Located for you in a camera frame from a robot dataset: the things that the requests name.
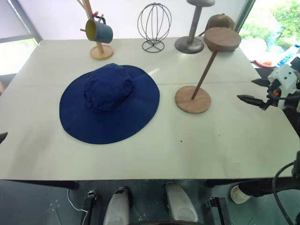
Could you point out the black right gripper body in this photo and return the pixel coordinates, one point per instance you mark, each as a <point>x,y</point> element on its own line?
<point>273,90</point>

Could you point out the light wooden mug tree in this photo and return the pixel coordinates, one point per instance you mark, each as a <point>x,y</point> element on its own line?
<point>102,53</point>

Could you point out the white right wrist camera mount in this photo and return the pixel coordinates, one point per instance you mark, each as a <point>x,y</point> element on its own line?
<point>284,77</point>

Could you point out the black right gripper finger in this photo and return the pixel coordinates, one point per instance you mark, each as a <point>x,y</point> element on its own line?
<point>252,100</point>
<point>260,82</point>

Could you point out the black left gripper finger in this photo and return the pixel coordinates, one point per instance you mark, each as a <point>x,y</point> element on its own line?
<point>2,137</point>

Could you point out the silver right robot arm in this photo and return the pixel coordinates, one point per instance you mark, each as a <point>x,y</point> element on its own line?
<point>294,101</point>

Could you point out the blue wide brim hat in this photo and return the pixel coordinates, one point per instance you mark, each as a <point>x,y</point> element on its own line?
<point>110,93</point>

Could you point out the grey metal hat stand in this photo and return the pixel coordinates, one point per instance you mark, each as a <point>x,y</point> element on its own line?
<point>189,45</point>

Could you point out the black table leg foot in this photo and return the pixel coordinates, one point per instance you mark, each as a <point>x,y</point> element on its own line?
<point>89,206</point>
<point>220,211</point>

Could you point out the white shoe of person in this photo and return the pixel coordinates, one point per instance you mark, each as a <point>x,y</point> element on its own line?
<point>238,195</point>

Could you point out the blue mug yellow inside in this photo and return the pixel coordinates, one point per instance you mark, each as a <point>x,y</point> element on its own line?
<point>103,32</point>

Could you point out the red flat object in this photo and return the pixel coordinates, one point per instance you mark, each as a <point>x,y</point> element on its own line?
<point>264,63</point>

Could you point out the white robot foot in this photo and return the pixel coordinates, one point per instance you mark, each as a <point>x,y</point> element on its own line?
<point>180,201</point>
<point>117,206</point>

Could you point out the brown wooden hat stand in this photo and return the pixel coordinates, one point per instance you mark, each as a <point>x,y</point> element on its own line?
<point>193,100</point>

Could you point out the white right robot foot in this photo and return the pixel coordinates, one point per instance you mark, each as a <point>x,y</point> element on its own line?
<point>180,201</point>

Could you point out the black trouser leg of person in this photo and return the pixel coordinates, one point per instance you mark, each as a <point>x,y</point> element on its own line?
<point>256,187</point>

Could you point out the brown round hat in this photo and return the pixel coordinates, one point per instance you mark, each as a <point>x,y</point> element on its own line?
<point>221,21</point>

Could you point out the white left robot foot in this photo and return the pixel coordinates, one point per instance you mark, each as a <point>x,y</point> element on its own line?
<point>117,206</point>

